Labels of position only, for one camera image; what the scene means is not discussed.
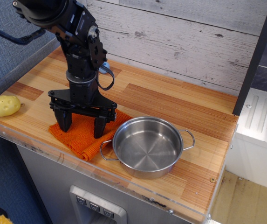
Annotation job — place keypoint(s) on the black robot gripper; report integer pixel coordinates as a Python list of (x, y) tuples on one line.
[(82, 97)]

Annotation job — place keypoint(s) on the orange knitted cloth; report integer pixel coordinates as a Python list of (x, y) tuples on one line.
[(80, 136)]

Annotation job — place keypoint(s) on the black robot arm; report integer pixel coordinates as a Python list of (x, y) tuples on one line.
[(78, 34)]

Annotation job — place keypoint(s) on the grey and blue scoop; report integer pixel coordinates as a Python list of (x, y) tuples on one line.
[(104, 68)]

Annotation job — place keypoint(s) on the stainless steel pot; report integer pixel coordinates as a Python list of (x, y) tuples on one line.
[(148, 147)]

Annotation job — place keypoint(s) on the silver toy fridge cabinet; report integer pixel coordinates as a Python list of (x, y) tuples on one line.
[(59, 185)]

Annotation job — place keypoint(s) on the yellow toy potato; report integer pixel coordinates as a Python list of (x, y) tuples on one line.
[(9, 105)]

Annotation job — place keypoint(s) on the silver dispenser button panel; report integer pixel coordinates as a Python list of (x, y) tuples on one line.
[(92, 209)]

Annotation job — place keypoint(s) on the yellow object bottom left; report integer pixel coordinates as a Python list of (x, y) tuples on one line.
[(4, 220)]

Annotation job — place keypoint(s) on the white ridged appliance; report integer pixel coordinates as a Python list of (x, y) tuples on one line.
[(247, 156)]

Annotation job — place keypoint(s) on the black vertical frame post right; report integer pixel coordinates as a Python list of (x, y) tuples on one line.
[(254, 63)]

